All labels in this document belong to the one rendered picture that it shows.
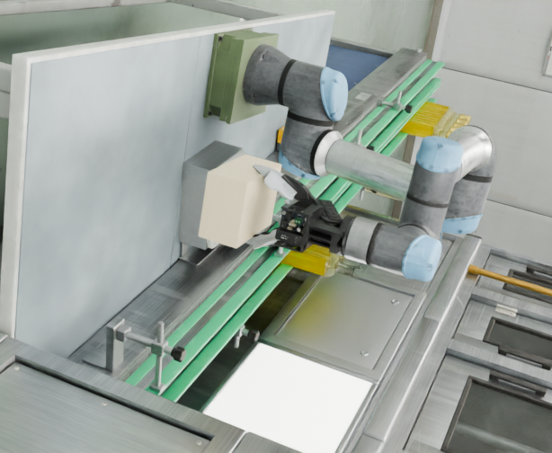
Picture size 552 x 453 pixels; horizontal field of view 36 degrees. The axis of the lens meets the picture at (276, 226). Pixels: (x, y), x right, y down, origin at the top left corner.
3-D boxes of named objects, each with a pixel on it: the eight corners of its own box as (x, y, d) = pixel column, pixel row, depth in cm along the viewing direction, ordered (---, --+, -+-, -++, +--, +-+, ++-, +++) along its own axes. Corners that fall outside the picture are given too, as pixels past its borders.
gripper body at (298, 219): (277, 203, 141) (344, 223, 138) (295, 191, 149) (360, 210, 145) (270, 244, 144) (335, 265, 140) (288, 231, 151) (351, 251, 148)
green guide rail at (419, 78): (263, 216, 227) (291, 224, 224) (264, 213, 226) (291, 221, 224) (427, 61, 371) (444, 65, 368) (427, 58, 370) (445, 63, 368)
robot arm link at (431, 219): (454, 200, 151) (442, 213, 141) (438, 258, 155) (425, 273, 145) (413, 188, 153) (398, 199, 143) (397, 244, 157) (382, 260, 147)
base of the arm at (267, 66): (252, 41, 200) (289, 51, 196) (275, 45, 213) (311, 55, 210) (237, 103, 203) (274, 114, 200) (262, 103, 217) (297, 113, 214)
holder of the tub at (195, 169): (177, 259, 215) (203, 268, 213) (182, 162, 202) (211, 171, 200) (208, 232, 229) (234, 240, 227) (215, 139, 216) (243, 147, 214)
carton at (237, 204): (208, 172, 144) (246, 183, 141) (244, 154, 158) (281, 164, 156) (198, 235, 148) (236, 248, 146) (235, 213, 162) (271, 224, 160)
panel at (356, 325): (174, 447, 186) (316, 505, 176) (175, 437, 185) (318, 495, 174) (320, 267, 260) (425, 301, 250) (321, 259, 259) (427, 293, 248)
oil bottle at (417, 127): (386, 128, 336) (455, 146, 328) (388, 115, 334) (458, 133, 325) (390, 124, 341) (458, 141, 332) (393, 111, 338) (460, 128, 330)
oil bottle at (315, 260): (262, 257, 237) (333, 280, 231) (264, 240, 235) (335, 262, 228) (271, 249, 242) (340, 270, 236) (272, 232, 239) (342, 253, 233)
